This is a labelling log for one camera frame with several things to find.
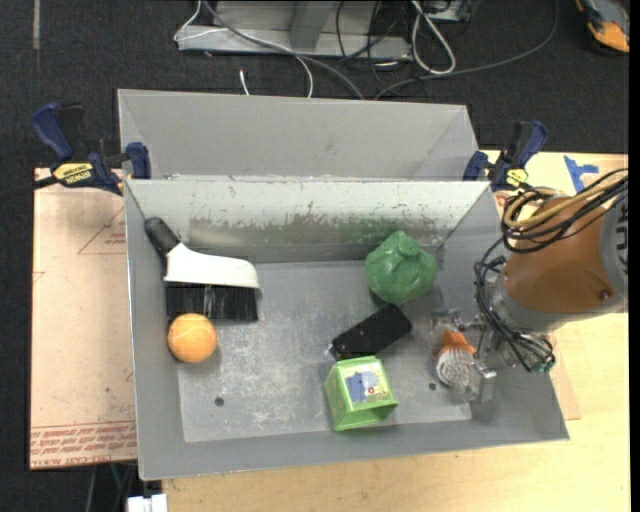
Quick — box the black flat block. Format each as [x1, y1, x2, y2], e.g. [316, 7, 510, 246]
[330, 303, 414, 361]

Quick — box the white and black hand brush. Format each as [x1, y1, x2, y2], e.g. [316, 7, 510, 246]
[143, 216, 263, 323]

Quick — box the green cube with elephant picture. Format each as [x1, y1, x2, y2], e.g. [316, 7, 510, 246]
[323, 355, 400, 433]

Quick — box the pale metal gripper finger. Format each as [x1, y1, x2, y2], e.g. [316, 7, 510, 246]
[430, 306, 466, 343]
[458, 361, 499, 405]

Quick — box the orange ball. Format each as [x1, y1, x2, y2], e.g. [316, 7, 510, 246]
[166, 312, 219, 365]

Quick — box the green crumpled bag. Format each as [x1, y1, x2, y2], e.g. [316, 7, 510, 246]
[363, 229, 439, 308]

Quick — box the brown cardboard board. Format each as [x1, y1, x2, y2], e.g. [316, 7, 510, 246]
[28, 167, 583, 471]

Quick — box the grey metal bin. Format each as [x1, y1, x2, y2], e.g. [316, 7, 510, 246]
[117, 88, 571, 482]

